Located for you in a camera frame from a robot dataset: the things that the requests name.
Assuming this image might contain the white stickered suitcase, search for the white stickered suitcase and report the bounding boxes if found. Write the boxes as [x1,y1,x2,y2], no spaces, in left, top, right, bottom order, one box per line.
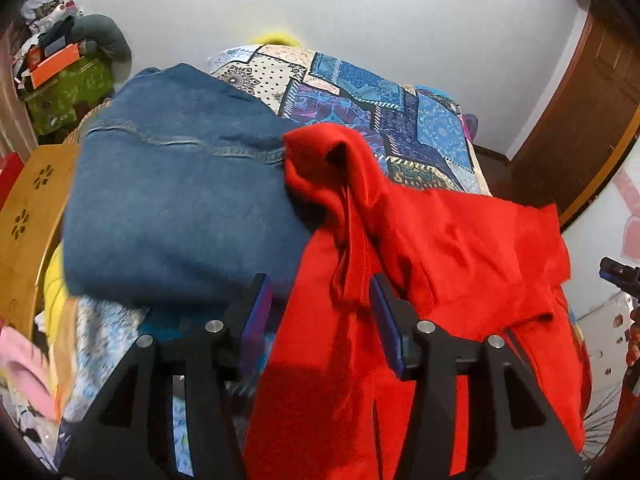
[574,291,640,413]

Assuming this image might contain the white heart-print wardrobe door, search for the white heart-print wardrobe door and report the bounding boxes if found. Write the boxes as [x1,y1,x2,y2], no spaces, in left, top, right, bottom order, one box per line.
[560,145,640,321]

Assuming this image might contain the person's right hand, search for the person's right hand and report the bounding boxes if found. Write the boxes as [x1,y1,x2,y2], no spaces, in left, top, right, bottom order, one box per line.
[625,307,640,367]

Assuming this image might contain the grey cushion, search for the grey cushion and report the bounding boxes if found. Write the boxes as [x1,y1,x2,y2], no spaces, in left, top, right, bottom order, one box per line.
[72,14,133,63]

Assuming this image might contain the red zip jacket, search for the red zip jacket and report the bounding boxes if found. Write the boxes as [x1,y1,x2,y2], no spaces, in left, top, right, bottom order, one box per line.
[245,123,587,480]

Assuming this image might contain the brown wooden door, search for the brown wooden door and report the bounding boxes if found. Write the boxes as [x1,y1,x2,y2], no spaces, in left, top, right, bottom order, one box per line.
[510,7,640,216]

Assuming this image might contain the orange box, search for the orange box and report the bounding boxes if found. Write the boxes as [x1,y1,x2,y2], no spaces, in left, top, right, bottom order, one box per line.
[27,42,82,88]

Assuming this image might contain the pink cloth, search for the pink cloth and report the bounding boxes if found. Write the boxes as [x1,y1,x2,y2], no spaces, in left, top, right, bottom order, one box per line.
[0,327,60,422]

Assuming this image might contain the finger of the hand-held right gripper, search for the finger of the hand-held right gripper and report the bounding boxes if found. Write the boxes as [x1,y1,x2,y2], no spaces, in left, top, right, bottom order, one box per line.
[599,257,640,297]

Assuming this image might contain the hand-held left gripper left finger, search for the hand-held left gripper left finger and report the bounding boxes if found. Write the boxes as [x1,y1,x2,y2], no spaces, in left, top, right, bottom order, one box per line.
[59,272,275,480]

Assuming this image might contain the green patterned bag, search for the green patterned bag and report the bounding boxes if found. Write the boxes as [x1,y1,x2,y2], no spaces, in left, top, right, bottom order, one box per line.
[22,55,118,136]

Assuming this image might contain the folded blue jeans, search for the folded blue jeans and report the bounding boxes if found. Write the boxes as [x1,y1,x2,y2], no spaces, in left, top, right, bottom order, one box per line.
[62,63,321,306]

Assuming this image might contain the pile of mixed clutter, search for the pile of mixed clutter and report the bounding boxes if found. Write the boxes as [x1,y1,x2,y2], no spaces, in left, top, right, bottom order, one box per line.
[15,0,83,61]

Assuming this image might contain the yellow cloth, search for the yellow cloth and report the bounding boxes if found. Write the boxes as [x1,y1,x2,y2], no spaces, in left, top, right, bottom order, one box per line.
[42,247,77,401]

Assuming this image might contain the red box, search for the red box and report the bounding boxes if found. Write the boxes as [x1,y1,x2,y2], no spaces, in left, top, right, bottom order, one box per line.
[0,154,26,208]

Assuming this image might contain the patchwork printed blanket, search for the patchwork printed blanket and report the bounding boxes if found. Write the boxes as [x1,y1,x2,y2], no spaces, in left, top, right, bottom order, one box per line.
[62,44,493,478]

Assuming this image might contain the yellow round object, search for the yellow round object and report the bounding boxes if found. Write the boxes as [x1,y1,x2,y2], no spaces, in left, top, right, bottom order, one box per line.
[250,31,303,49]

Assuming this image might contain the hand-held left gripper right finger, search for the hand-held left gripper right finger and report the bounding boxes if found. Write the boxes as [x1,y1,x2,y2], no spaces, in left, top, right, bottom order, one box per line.
[371,274,586,480]

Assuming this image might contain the yellow wooden cutout board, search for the yellow wooden cutout board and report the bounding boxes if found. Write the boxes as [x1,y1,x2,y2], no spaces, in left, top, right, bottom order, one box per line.
[0,142,83,328]

